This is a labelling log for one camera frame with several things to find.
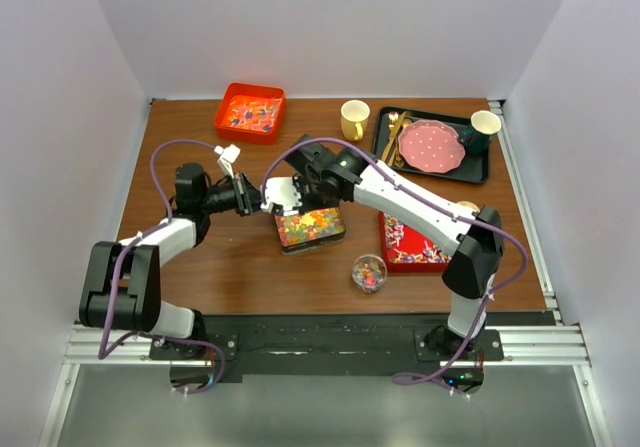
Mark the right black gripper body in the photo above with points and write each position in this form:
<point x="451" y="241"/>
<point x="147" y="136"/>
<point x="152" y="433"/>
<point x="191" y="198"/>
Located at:
<point x="312" y="197"/>

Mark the gold knife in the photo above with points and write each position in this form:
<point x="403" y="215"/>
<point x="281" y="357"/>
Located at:
<point x="404" y="121"/>

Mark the black serving tray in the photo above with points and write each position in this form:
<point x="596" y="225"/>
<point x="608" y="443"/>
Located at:
<point x="474" y="169"/>

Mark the gold tin of gummies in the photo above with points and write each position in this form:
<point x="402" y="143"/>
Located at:
<point x="315" y="228"/>

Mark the aluminium frame rail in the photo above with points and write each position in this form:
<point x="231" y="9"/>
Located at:
<point x="521" y="345"/>

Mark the orange tray of candies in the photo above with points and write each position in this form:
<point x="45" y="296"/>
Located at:
<point x="250" y="113"/>

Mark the red tray of lollipops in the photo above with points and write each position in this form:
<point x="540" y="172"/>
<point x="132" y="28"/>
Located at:
<point x="406" y="251"/>

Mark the dark green mug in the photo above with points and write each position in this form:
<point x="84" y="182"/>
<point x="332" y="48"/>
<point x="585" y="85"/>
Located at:
<point x="477" y="135"/>

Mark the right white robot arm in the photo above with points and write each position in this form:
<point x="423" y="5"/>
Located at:
<point x="473" y="241"/>

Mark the yellow mug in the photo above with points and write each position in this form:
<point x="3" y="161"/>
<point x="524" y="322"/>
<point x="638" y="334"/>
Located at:
<point x="354" y="119"/>

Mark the gold fork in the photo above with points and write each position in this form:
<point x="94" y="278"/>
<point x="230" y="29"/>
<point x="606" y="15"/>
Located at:
<point x="393" y="123"/>

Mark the pink dotted plate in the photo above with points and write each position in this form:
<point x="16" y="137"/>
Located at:
<point x="430" y="146"/>

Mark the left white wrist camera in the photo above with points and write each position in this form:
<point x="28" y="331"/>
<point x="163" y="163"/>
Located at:
<point x="226" y="158"/>

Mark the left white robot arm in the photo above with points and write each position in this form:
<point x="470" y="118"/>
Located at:
<point x="122" y="289"/>

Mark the clear plastic jar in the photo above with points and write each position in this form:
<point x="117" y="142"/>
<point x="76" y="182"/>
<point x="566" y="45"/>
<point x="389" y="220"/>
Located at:
<point x="369" y="273"/>

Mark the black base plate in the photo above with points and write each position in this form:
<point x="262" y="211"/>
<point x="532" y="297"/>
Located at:
<point x="364" y="344"/>

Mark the gold jar lid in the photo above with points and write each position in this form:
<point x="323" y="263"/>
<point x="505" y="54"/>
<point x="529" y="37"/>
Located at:
<point x="470" y="205"/>

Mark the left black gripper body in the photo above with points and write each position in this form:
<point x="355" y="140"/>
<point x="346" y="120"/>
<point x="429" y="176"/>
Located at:
<point x="241" y="201"/>

